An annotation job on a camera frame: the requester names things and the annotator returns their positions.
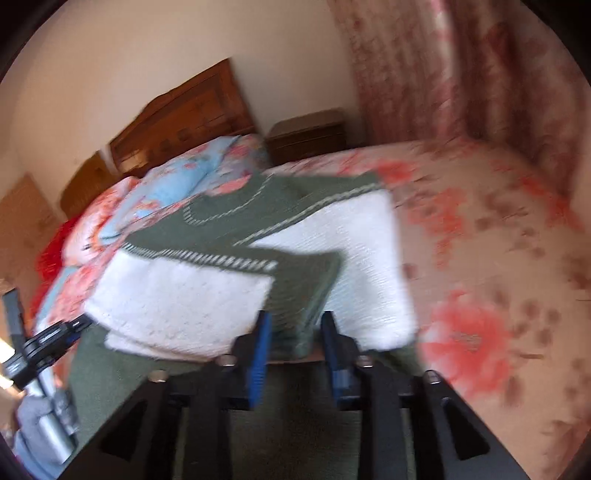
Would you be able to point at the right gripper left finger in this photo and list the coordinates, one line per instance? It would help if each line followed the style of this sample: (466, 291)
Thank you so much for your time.
(255, 370)

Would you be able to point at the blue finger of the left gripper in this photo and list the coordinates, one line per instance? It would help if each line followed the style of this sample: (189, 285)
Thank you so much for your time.
(58, 338)

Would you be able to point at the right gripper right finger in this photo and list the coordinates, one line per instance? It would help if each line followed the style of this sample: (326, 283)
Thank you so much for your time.
(340, 354)

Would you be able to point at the green knit sweater white sleeves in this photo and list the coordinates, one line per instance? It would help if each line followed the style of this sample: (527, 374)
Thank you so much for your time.
(179, 292)

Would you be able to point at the left hand grey glove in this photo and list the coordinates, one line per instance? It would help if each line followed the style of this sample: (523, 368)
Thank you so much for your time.
(46, 438)

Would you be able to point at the red blanket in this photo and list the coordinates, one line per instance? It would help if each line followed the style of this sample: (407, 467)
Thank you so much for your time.
(49, 263)

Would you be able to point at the pink floral pillow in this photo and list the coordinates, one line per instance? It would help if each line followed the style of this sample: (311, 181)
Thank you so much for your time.
(83, 243)

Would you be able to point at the wooden wardrobe door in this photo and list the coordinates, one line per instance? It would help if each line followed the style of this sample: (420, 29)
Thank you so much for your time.
(28, 223)

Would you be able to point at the small wooden headboard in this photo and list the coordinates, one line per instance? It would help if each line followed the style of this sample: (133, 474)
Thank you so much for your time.
(91, 179)

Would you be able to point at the light blue floral folded quilt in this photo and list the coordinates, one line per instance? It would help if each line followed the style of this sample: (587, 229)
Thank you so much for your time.
(202, 168)

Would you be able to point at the dark wooden nightstand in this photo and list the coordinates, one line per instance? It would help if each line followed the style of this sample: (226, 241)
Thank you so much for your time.
(307, 136)

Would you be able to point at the large wooden headboard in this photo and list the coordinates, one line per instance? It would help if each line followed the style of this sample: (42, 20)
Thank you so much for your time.
(207, 106)

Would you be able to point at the pink floral curtain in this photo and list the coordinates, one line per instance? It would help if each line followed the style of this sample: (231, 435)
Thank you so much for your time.
(487, 70)

